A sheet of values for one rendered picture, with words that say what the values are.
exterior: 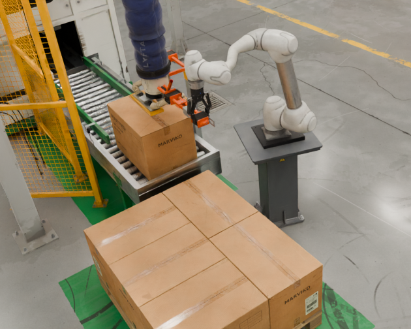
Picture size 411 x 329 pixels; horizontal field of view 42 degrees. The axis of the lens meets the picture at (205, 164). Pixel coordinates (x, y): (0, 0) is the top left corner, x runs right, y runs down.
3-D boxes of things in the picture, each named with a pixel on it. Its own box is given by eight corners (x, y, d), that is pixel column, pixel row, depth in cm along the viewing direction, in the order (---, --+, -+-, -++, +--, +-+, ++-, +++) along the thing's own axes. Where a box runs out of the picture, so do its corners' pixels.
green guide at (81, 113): (35, 81, 537) (32, 73, 532) (45, 78, 541) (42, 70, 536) (99, 148, 424) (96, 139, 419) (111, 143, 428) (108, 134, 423)
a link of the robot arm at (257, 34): (241, 30, 320) (258, 33, 312) (259, 22, 331) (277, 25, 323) (242, 51, 327) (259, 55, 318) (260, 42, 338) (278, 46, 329)
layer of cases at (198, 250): (96, 271, 373) (83, 230, 349) (213, 210, 412) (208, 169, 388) (184, 401, 288) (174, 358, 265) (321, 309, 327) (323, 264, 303)
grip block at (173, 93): (164, 100, 339) (162, 92, 336) (177, 95, 343) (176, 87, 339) (169, 106, 333) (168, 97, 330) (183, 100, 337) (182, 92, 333)
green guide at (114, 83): (84, 64, 558) (81, 56, 553) (93, 61, 562) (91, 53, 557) (157, 124, 445) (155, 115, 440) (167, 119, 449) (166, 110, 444)
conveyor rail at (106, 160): (36, 95, 545) (31, 78, 534) (42, 93, 547) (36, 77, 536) (139, 209, 381) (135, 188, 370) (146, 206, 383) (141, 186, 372)
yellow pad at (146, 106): (130, 96, 369) (128, 90, 366) (142, 92, 373) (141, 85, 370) (151, 117, 344) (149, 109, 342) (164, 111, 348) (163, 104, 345)
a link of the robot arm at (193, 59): (182, 78, 296) (199, 85, 288) (178, 53, 287) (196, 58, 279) (195, 71, 302) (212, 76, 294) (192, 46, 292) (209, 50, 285)
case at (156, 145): (117, 147, 424) (106, 103, 401) (160, 128, 439) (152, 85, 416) (151, 183, 381) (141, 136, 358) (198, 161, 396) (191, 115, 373)
